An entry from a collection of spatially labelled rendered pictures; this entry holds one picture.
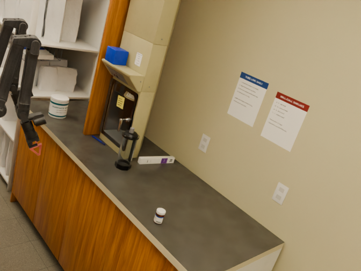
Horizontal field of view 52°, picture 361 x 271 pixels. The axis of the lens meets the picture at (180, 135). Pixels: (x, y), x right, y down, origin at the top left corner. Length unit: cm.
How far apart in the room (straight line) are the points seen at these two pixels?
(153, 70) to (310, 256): 138
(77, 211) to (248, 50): 147
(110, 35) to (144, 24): 29
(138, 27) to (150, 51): 19
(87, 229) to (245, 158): 107
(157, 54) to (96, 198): 93
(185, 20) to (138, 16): 43
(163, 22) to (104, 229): 125
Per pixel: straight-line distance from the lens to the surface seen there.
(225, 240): 200
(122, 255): 214
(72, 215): 256
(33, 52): 199
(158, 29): 224
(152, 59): 227
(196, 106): 254
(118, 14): 251
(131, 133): 225
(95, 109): 264
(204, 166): 251
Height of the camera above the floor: 202
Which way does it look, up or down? 20 degrees down
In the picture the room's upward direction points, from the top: 17 degrees clockwise
